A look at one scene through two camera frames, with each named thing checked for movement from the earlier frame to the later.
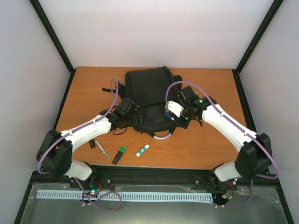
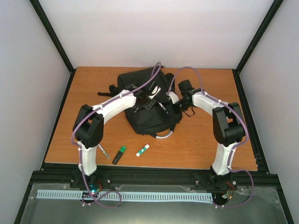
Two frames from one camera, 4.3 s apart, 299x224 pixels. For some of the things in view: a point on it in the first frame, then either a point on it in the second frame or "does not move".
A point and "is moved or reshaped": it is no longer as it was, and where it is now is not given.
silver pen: [103, 150] does not move
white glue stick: [145, 148] does not move
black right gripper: [184, 124] -> [173, 110]
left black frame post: [39, 12] does not move
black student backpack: [152, 89] is moved or reshaped
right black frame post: [264, 26] does not move
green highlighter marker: [119, 155] does not move
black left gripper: [138, 120] -> [149, 107]
